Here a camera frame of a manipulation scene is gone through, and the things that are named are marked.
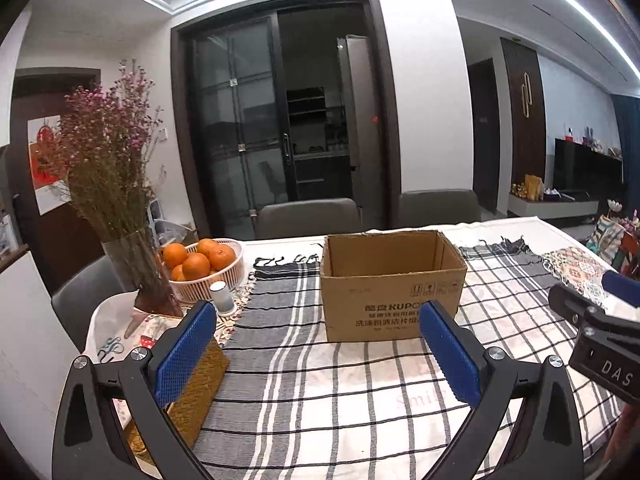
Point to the checked fabric bag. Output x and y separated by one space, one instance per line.
607 240

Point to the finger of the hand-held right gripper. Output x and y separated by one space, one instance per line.
570 302
622 289

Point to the glass vase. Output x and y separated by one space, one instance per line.
145 275

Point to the grey dining chair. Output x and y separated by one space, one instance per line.
85 295
307 220
440 207

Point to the brown cardboard box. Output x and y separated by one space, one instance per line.
370 305

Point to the black television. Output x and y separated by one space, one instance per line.
585 170

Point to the patterned table mat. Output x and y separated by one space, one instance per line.
575 270

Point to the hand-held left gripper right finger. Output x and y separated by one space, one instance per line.
450 352

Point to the dried pink flower bouquet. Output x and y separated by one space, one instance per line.
110 160

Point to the white printed table cover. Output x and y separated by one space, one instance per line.
112 325

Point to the small white cylinder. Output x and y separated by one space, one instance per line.
221 300

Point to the dark wooden panel door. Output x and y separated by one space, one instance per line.
525 110

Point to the red wall decoration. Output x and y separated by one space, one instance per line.
47 160

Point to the orange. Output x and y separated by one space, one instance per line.
223 258
175 255
177 274
207 247
196 266

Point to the grey plaid tablecloth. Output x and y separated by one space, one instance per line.
325 400

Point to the dark sliding glass door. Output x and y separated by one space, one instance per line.
240 135

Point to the white low cabinet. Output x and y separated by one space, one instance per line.
550 207

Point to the white plastic fruit basket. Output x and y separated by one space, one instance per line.
200 290

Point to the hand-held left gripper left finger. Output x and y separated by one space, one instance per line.
185 350

